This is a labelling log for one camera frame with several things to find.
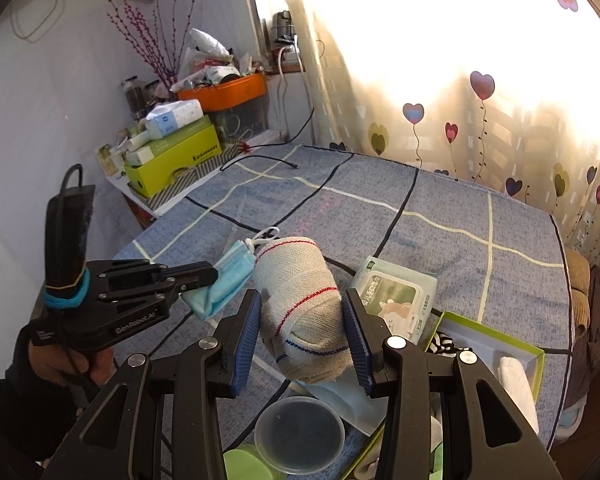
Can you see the small glass jar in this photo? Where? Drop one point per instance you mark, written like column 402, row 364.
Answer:
column 152, row 92

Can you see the zigzag patterned tray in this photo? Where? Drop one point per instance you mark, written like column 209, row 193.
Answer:
column 205, row 170

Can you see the round clear-lidded plastic container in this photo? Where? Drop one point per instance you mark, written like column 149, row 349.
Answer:
column 300, row 435

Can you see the green-edged white box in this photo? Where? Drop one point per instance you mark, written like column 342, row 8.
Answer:
column 495, row 342

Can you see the beige sock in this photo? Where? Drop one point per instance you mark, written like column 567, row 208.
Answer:
column 305, row 310

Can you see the black white striped sock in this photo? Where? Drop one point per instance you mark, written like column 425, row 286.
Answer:
column 442, row 345

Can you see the green square container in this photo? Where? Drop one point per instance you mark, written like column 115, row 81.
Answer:
column 245, row 465

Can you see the orange basket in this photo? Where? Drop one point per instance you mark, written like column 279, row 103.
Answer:
column 230, row 92

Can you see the clear plastic container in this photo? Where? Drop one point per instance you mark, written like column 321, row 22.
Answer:
column 245, row 120

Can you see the lime green box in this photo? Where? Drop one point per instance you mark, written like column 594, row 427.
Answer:
column 175, row 162

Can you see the white green carton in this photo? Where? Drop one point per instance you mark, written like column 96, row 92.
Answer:
column 175, row 142

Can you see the blue face mask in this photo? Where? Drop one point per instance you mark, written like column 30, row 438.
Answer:
column 225, row 280

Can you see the white plastic bags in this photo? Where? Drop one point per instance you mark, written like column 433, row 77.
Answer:
column 205, row 42

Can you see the wet wipes pack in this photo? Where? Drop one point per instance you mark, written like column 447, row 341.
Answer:
column 395, row 295

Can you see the grey windowsill device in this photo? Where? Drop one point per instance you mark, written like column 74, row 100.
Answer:
column 283, row 27

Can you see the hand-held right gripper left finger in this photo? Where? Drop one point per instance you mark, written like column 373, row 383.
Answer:
column 245, row 345

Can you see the dark glass jar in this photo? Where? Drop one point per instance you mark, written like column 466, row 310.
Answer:
column 132, row 97

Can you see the white blue tissue pack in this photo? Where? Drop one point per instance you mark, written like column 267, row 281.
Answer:
column 175, row 117

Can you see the white side shelf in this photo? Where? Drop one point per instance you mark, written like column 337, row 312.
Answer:
column 130, row 197

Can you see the heart print curtain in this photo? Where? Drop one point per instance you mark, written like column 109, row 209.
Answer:
column 430, row 110

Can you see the person's left forearm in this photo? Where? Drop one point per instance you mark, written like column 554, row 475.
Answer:
column 10, row 420

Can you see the purple flower branches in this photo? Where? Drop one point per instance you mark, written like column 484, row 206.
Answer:
column 150, row 30

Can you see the tan cloth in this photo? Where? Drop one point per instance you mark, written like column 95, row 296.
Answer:
column 576, row 280

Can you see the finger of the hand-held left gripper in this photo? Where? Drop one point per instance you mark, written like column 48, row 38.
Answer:
column 195, row 275
column 130, row 270

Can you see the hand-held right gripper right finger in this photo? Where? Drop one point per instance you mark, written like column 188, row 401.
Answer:
column 358, row 345

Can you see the person's left hand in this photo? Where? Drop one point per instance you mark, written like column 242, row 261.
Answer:
column 50, row 365

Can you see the brown cloth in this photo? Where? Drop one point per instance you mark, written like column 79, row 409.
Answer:
column 597, row 320

